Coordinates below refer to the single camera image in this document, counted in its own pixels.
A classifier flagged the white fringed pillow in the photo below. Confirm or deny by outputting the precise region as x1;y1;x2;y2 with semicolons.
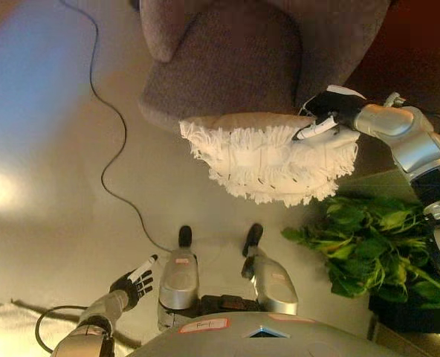
178;112;360;208

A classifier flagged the green leafy plant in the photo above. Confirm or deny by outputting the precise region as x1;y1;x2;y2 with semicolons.
280;195;440;310

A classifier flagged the black floor cable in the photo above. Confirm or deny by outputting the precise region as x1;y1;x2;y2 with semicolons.
59;0;173;251

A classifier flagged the white textured rug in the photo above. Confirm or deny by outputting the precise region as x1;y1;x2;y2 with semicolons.
0;292;139;357

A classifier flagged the red bordered white label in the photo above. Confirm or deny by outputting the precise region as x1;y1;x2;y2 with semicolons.
178;317;231;335
267;313;317;324

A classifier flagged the grey robot torso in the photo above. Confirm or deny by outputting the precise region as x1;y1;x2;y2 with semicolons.
126;295;392;357

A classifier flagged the silver right robot leg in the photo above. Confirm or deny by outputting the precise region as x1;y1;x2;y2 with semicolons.
241;222;300;315

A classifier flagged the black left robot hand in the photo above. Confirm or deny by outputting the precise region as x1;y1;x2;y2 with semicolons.
109;254;159;312

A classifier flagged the black plant pot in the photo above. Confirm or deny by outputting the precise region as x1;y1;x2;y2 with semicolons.
367;292;440;335

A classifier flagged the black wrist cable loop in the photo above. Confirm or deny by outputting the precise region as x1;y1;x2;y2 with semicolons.
35;305;91;353

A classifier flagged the grey fabric armchair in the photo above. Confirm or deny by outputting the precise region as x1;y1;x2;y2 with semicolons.
137;0;392;133

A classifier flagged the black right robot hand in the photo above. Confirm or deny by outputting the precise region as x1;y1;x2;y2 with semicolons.
291;84;367;142

